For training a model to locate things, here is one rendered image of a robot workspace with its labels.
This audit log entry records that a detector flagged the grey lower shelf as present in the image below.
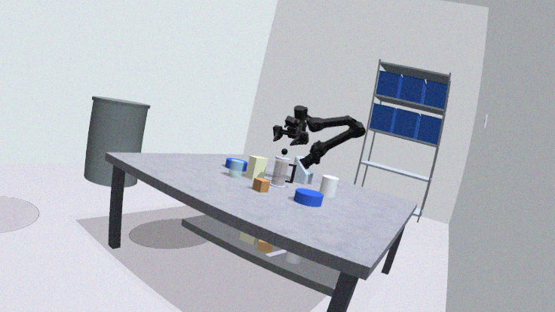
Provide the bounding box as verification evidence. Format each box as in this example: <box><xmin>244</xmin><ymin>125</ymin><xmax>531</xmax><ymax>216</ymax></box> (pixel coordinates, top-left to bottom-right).
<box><xmin>181</xmin><ymin>214</ymin><xmax>340</xmax><ymax>297</ymax></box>

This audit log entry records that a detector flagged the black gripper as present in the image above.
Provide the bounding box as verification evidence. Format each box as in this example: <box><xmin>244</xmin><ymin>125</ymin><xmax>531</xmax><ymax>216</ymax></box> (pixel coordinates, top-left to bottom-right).
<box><xmin>273</xmin><ymin>125</ymin><xmax>309</xmax><ymax>145</ymax></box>

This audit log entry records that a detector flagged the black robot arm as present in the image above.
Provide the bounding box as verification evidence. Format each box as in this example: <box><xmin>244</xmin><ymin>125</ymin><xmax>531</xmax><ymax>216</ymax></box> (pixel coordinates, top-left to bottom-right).
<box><xmin>284</xmin><ymin>106</ymin><xmax>366</xmax><ymax>170</ymax></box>

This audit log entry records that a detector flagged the pale cyan cylinder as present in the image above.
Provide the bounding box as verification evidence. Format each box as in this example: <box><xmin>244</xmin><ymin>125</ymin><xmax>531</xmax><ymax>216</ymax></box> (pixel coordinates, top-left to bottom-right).
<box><xmin>228</xmin><ymin>159</ymin><xmax>244</xmax><ymax>179</ymax></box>

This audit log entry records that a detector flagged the white cylinder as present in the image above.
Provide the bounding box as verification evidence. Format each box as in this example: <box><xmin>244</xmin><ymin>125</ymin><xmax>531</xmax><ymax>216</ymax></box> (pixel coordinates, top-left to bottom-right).
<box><xmin>284</xmin><ymin>251</ymin><xmax>302</xmax><ymax>264</ymax></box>
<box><xmin>319</xmin><ymin>176</ymin><xmax>339</xmax><ymax>198</ymax></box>

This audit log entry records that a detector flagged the french press coffee maker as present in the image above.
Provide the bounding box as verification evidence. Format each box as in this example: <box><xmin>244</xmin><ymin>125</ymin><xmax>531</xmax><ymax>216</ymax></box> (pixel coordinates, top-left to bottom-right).
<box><xmin>270</xmin><ymin>148</ymin><xmax>296</xmax><ymax>188</ymax></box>

